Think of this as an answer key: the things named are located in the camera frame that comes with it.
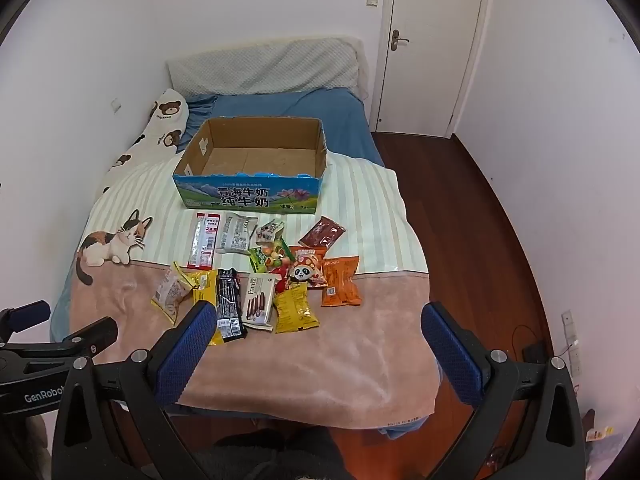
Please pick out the small brown white packet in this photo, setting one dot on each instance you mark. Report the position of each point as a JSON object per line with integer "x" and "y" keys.
{"x": 267, "y": 233}

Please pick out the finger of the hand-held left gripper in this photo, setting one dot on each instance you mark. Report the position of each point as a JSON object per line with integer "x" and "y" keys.
{"x": 30, "y": 316}
{"x": 95, "y": 332}

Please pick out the grey dotted pillow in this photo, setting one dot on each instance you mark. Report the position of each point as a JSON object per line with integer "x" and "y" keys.
{"x": 260, "y": 65}

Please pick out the beige snack packet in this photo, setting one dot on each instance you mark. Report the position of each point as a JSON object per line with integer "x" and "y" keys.
{"x": 170, "y": 292}

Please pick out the dark red snack packet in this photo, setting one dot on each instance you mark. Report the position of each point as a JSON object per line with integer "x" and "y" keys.
{"x": 322, "y": 232}

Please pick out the small orange packet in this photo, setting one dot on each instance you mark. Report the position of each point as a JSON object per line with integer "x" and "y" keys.
{"x": 312, "y": 251}

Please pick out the yellow chips packet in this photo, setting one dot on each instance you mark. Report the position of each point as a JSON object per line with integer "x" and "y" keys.
{"x": 295, "y": 312}

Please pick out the white door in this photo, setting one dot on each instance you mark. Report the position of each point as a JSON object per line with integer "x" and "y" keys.
{"x": 435, "y": 60}

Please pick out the yellow packet with dark label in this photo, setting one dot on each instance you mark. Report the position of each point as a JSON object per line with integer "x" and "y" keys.
{"x": 202, "y": 285}

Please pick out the red and white long packet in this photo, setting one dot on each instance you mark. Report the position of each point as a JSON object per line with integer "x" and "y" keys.
{"x": 202, "y": 240}

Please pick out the panda print snack packet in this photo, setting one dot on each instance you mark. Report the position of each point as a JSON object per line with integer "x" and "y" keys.
{"x": 305, "y": 272}

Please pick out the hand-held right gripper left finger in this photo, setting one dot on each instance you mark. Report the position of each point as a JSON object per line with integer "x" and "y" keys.
{"x": 185, "y": 355}

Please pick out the striped cat print blanket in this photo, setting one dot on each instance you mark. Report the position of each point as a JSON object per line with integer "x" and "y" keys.
{"x": 350, "y": 360}

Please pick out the black snack packet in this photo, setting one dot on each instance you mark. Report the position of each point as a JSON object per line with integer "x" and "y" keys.
{"x": 229, "y": 305}

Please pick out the cardboard box with blue print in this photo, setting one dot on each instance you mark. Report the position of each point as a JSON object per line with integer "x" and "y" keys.
{"x": 250, "y": 195}

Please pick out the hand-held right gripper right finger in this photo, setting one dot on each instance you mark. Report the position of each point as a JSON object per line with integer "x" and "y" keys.
{"x": 450, "y": 355}

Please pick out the bear print pillow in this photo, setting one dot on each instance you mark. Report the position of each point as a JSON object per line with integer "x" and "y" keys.
{"x": 160, "y": 125}

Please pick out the orange snack packet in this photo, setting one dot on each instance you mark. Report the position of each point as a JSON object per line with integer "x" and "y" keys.
{"x": 340, "y": 282}

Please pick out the white chocolate stick packet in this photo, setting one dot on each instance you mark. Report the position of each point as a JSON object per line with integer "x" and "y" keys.
{"x": 258, "y": 300}

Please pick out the green fruit candy packet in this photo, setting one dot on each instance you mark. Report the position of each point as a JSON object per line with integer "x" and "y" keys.
{"x": 265, "y": 260}

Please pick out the grey white snack packet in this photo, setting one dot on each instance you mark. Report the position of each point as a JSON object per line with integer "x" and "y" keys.
{"x": 235, "y": 232}

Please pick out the blue bed sheet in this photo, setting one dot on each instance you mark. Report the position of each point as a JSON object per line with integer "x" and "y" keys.
{"x": 345, "y": 120}

